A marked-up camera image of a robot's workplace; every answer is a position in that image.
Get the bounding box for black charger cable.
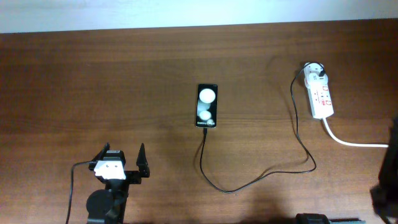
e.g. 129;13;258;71
198;61;327;194

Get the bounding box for white power strip cord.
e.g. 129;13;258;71
321;117;390;149

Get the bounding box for white power strip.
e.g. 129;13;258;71
303;61;335;119

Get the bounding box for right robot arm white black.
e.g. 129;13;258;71
370;118;397;224

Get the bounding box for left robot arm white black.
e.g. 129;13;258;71
86;143;150;224

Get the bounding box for white charger adapter plug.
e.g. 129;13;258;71
304;73;328;89

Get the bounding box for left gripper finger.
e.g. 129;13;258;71
136;143;150;177
88;142;110;170

